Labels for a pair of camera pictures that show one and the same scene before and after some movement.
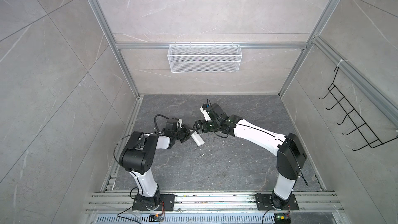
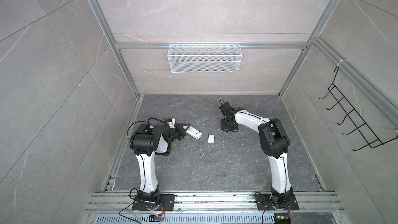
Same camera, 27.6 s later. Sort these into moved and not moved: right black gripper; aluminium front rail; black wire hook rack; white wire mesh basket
Moved: right black gripper
Not moved: white wire mesh basket; black wire hook rack; aluminium front rail
